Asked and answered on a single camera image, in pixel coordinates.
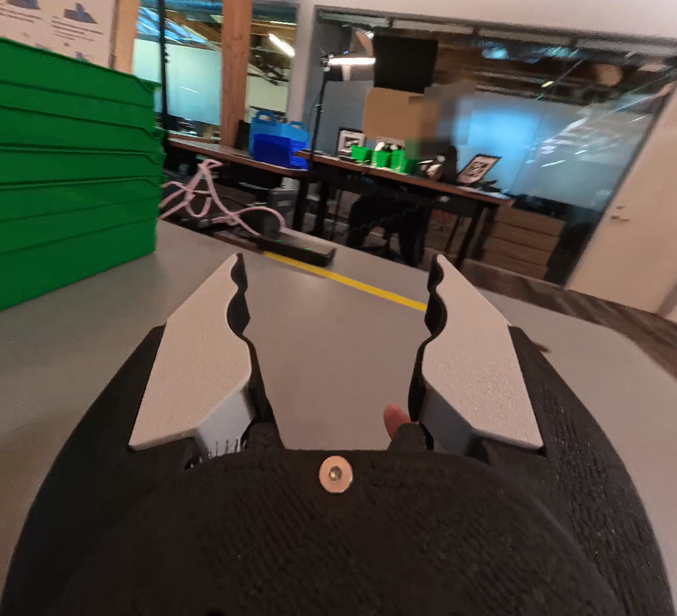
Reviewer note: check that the person's right hand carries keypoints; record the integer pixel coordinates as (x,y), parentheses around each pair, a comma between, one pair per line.
(395,421)

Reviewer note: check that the stack of cardboard boxes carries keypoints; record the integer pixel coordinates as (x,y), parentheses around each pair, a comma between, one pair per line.
(523,240)

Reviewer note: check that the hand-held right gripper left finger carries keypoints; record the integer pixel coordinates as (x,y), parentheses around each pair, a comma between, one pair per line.
(195,362)

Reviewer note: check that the black power strip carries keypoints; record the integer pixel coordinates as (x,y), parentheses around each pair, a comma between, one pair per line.
(299,251)

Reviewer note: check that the wooden post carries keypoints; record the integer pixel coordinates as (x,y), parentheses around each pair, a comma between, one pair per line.
(238,45)

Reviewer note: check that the white door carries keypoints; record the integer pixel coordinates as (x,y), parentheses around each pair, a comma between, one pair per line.
(629,214)

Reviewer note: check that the small green bin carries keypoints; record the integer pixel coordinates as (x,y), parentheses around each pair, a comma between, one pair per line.
(382,157)
(361,152)

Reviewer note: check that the stack of blue bins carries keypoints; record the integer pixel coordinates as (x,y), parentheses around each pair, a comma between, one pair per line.
(277,142)

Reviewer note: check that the black light stand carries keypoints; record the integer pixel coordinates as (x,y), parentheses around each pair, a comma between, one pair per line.
(338,61)

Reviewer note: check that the brown cardboard panel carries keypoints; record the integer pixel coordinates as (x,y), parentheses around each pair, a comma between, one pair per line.
(389,116)

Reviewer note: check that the black flat panel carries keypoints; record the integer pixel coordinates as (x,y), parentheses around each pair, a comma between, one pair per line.
(404,63)

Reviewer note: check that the black hand-held device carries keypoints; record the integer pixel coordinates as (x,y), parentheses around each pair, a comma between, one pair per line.
(441,164)

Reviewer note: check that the thin black pole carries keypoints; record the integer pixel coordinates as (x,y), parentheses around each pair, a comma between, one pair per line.
(161,18)

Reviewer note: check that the framed black-white tag sign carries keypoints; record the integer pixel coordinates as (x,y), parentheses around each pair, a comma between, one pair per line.
(477,169)
(351,140)

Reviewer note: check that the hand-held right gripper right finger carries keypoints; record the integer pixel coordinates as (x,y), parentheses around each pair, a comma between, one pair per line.
(476,372)

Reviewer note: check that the stack of nested green bins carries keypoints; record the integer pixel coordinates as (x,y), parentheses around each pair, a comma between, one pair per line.
(74,177)

